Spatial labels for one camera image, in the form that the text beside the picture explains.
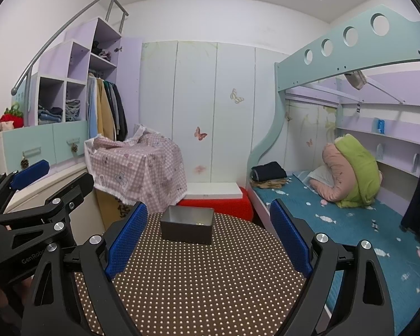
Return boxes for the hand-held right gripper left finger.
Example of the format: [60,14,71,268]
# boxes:
[21,201,149,336]

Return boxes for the grey hanging garment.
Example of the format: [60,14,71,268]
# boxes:
[103,80,120,141]

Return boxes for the black hanging jacket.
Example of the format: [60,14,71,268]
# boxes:
[112,82,129,141]

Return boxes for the pink checkered cloth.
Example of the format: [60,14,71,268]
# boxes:
[84,123,188,206]

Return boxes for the red stool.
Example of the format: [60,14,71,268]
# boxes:
[177,186,253,222]

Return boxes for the bundled dark clothes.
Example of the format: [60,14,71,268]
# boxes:
[92,41,112,60]

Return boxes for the folded tan clothes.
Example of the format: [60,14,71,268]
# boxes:
[251,178,292,188]

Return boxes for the white wardrobe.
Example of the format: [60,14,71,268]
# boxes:
[140,40,292,187]

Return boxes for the grey metal tin box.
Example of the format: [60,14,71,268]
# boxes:
[160,206,215,245]

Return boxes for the cream cabinet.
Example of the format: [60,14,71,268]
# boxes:
[2,163,106,249]

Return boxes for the purple staircase shelf unit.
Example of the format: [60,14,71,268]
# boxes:
[23,17,143,141]

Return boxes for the yellow hanging coat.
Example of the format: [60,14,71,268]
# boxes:
[96,77,115,141]

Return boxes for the cardboard box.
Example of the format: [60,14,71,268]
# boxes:
[97,189,134,234]

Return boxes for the folded dark clothes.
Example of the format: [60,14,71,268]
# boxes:
[251,161,288,181]

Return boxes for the white board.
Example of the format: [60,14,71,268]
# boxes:
[185,182,243,200]

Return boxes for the pink long pillow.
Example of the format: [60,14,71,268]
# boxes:
[309,143,384,202]

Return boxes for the blue patterned bed sheet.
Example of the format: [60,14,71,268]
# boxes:
[254,171,420,335]

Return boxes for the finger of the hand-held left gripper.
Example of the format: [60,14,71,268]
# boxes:
[0,159,50,218]
[0,172,95,233]

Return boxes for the teal bunk bed frame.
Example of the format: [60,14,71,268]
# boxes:
[248,4,420,229]

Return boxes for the grey metal handrail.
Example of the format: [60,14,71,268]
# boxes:
[11,0,130,96]

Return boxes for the light blue hanging shirt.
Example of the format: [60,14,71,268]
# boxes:
[87,74,99,138]

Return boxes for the grey bed lamp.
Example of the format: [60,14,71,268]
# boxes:
[344,71,406,105]

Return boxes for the teal drawer cabinet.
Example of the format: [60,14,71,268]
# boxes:
[0,119,92,176]

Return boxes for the green blanket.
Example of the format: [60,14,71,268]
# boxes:
[332,135,382,209]

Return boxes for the purple bed wall shelf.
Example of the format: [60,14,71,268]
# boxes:
[336,75,420,183]

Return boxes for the stack of folded jeans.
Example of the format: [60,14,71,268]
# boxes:
[65,99,81,123]
[38,107,63,125]

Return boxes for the white pillow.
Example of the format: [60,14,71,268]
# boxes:
[302,164,337,190]

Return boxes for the red strawberry plush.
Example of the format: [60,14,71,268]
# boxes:
[0,103,25,134]

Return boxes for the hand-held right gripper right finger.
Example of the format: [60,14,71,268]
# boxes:
[269,199,394,336]

